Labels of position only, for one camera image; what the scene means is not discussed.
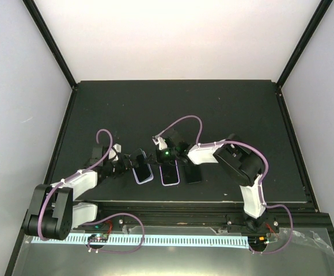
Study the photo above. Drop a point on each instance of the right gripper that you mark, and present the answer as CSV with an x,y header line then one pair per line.
x,y
157,160

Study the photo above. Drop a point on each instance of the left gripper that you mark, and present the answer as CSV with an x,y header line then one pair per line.
x,y
125,164

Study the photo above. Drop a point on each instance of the lilac magsafe cased phone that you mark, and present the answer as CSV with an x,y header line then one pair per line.
x,y
133,156

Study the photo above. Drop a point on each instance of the lilac phone case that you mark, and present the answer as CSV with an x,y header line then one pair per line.
x,y
179,175

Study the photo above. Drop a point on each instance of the teal edged phone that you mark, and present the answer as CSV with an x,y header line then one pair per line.
x,y
142,173

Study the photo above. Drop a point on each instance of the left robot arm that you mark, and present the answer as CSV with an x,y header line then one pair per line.
x,y
52,213

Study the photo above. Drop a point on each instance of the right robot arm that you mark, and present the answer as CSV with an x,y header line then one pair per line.
x,y
244,164

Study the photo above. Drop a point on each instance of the small circuit board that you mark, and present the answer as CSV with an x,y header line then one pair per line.
x,y
98,238

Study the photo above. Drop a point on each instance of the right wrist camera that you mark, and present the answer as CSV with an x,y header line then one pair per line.
x,y
160,143

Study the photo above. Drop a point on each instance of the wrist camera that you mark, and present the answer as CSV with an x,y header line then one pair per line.
x,y
114,153
160,143

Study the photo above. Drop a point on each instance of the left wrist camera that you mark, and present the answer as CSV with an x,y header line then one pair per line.
x,y
114,153

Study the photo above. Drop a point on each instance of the white slotted cable duct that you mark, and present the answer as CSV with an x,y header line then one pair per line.
x,y
153,240

